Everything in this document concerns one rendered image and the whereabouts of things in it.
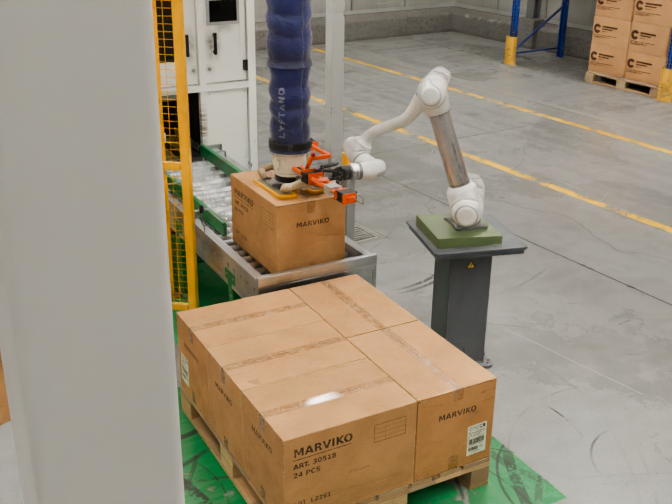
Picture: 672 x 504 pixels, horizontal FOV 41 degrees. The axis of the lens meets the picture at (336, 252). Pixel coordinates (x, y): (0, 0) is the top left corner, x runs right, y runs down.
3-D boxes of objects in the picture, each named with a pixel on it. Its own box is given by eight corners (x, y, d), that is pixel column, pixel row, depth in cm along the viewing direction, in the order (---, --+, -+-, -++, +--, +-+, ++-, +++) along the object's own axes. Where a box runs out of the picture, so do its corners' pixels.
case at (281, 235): (232, 240, 511) (230, 173, 496) (295, 228, 529) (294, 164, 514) (277, 279, 463) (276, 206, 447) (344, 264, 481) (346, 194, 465)
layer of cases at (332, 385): (180, 384, 443) (176, 312, 427) (355, 340, 487) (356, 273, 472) (284, 527, 346) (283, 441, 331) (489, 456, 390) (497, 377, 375)
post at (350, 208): (339, 306, 558) (341, 152, 520) (348, 304, 561) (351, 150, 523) (344, 310, 553) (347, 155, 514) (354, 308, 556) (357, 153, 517)
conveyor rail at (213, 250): (127, 185, 645) (125, 159, 638) (134, 184, 647) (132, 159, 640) (256, 313, 458) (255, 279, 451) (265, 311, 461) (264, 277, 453)
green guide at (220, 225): (129, 164, 641) (128, 152, 637) (143, 162, 645) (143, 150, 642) (210, 238, 511) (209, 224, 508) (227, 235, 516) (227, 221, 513)
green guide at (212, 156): (200, 155, 665) (199, 143, 661) (213, 153, 669) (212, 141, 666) (294, 223, 535) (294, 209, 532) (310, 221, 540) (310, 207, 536)
